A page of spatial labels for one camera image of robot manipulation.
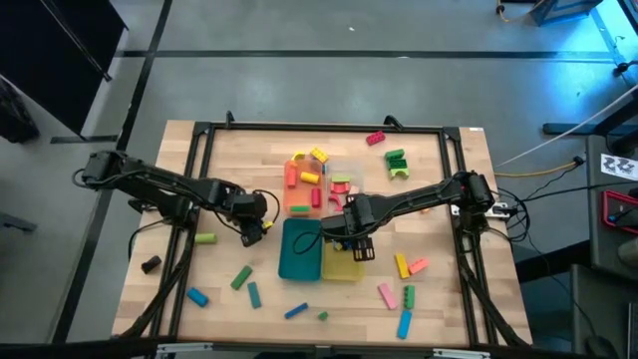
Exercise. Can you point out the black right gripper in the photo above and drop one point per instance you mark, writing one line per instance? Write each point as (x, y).
(349, 219)

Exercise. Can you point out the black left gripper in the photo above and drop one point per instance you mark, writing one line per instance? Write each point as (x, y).
(247, 205)

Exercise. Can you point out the red wooden arch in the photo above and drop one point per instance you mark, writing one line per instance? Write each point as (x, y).
(333, 200)

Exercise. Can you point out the tan wooden block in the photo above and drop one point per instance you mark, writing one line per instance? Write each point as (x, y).
(354, 189)

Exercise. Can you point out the red Lego brick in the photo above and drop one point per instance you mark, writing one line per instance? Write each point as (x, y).
(340, 188)

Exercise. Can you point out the green wooden plank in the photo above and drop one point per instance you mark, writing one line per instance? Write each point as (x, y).
(241, 277)
(323, 316)

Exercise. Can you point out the yellow plastic bin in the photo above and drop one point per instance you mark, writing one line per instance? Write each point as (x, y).
(341, 266)

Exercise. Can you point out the lime wooden cylinder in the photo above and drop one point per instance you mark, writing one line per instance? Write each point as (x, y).
(205, 238)

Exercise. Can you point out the lime wooden block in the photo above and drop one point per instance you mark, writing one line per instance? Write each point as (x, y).
(341, 178)

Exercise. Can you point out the red wooden cylinder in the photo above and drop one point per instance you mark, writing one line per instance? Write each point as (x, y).
(291, 177)
(316, 197)

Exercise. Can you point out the green wooden cylinder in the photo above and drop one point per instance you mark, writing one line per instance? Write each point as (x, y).
(300, 209)

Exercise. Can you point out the teal plastic bin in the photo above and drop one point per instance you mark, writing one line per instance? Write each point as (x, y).
(299, 266)

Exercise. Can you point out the teal wooden plank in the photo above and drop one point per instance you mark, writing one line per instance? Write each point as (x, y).
(253, 294)

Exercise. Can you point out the yellow wooden plank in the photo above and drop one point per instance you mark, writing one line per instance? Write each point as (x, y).
(402, 265)

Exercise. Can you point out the lime wooden arch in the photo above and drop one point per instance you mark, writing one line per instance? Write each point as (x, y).
(399, 173)

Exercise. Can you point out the yellow wooden cylinder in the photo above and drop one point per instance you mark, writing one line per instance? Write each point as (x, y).
(309, 177)

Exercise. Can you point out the salmon Lego brick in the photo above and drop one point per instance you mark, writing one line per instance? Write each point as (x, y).
(418, 265)

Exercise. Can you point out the pink wooden plank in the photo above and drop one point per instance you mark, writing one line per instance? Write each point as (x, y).
(387, 296)

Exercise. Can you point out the blue wooden cylinder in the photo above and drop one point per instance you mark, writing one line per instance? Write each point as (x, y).
(197, 297)

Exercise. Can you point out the thin blue wooden stick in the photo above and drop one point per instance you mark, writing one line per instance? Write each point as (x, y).
(296, 310)

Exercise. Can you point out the magenta Lego brick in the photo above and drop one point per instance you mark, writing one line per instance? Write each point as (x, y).
(375, 137)

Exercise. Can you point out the yellow wooden arch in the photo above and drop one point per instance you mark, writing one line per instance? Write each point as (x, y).
(298, 155)

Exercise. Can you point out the light blue wooden plank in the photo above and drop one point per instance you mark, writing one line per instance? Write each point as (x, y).
(404, 324)

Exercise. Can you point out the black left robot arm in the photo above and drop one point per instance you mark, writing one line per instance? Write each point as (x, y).
(149, 182)

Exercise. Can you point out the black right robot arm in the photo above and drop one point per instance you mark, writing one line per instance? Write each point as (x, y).
(423, 194)

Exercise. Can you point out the small yellow tag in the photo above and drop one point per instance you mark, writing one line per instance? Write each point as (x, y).
(267, 225)

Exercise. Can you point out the clear plastic bin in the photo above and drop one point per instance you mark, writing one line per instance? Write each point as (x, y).
(349, 169)

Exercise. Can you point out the orange plastic bin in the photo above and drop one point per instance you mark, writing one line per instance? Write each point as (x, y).
(305, 192)

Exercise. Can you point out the dark green Lego brick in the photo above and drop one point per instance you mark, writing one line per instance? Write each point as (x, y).
(398, 164)

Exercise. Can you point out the yellow Lego brick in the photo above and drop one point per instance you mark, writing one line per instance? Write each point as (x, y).
(319, 155)

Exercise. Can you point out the small black object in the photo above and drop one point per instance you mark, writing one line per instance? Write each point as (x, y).
(151, 264)

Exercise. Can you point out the black stand bar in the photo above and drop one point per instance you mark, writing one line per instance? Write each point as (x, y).
(553, 128)

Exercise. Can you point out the grey chair foot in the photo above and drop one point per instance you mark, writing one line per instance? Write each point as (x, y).
(15, 222)

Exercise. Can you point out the black side desk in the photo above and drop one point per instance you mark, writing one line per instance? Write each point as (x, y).
(595, 199)

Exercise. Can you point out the red case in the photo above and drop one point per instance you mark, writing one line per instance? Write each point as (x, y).
(605, 209)

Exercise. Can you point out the black low desk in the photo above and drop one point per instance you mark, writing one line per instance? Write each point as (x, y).
(598, 309)

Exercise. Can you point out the black bag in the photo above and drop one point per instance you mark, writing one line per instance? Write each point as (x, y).
(15, 119)

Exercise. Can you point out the printed white paper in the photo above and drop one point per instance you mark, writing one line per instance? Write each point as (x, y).
(618, 167)

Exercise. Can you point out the black computer mouse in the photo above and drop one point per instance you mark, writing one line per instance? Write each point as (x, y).
(600, 348)

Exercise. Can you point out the grey round object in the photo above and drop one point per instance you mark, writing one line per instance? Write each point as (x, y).
(629, 253)

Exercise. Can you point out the black partition panel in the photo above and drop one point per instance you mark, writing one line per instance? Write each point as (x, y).
(50, 50)

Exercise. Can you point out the blue box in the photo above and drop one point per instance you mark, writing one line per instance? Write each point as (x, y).
(563, 10)

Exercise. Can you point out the black tripod clamp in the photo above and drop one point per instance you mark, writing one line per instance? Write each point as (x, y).
(623, 66)

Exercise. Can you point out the black aluminium table frame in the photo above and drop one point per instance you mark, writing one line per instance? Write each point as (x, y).
(324, 127)

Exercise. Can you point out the black frame clamp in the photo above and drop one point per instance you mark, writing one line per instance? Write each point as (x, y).
(393, 121)
(229, 118)

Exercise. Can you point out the silver frame bracket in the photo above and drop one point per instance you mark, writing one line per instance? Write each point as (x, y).
(461, 354)
(184, 347)

